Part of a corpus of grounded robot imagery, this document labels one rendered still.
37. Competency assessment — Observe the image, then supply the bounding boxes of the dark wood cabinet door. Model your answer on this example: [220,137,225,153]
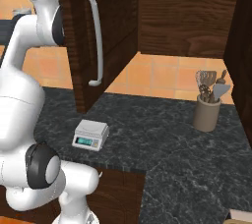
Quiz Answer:
[26,0,140,115]

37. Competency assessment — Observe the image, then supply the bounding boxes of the wooden slotted spatula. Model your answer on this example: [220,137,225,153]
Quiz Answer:
[195,69,219,102]

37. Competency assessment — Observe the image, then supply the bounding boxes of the black appliance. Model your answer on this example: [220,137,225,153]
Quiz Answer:
[0,18,20,47]

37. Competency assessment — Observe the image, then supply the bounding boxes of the grey metal object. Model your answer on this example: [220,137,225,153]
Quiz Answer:
[12,7,34,18]

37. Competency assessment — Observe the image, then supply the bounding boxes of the beige utensil pot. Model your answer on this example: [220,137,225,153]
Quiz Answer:
[192,94,222,134]

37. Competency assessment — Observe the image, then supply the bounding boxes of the dark wood tall cabinet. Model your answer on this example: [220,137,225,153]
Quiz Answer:
[223,0,252,148]

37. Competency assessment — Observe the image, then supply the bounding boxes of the grey cabinet door handle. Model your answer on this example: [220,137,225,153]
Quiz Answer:
[77,0,104,87]

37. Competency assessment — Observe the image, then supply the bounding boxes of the dark wood wall cabinet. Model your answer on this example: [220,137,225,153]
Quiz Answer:
[138,0,244,60]

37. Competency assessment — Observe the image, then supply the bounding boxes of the wooden spoon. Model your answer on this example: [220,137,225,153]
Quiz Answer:
[218,69,228,85]

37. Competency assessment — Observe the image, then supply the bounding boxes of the metal whisk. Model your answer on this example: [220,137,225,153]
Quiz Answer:
[199,84,212,103]

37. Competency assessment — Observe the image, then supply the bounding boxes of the dark wood base cabinet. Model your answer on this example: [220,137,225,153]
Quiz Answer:
[0,164,147,224]

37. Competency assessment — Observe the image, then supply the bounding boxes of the pale flat object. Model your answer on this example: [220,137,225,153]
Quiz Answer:
[222,209,252,224]

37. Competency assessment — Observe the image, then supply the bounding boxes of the white digital scale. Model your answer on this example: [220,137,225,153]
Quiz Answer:
[71,118,110,152]

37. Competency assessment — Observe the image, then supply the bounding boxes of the grey spatula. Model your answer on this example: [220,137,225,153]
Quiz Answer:
[212,83,232,103]

